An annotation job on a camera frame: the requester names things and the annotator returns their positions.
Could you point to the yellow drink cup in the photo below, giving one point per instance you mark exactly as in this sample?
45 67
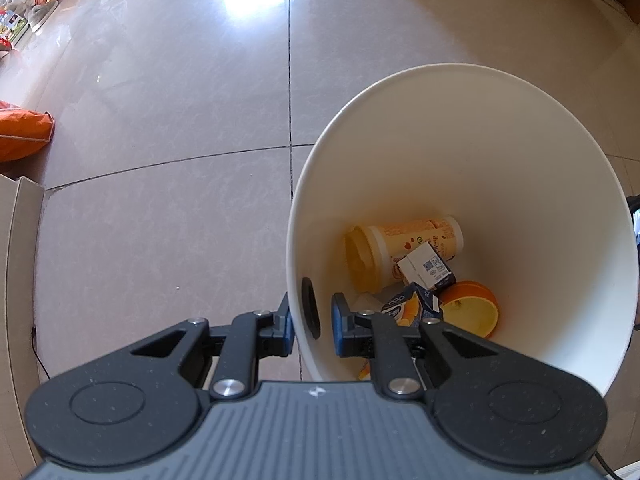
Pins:
380 250

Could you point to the small white carton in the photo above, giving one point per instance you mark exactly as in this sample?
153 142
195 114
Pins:
425 266

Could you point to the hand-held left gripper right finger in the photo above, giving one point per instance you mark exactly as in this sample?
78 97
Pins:
339 331

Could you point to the orange woven bag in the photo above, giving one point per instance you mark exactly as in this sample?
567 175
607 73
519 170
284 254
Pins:
22 130

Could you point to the pair of grey shoes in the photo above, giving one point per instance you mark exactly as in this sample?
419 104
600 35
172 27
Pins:
42 14

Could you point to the blue orange juice carton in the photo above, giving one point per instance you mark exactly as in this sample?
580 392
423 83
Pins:
407 307

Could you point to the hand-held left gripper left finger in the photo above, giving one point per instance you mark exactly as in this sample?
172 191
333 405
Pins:
287 331

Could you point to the white plastic bucket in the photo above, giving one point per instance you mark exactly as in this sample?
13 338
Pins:
525 195

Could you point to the colourful printed box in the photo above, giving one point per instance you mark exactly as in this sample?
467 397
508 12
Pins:
11 25

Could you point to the orange plastic bowl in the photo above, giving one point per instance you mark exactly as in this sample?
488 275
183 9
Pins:
470 310

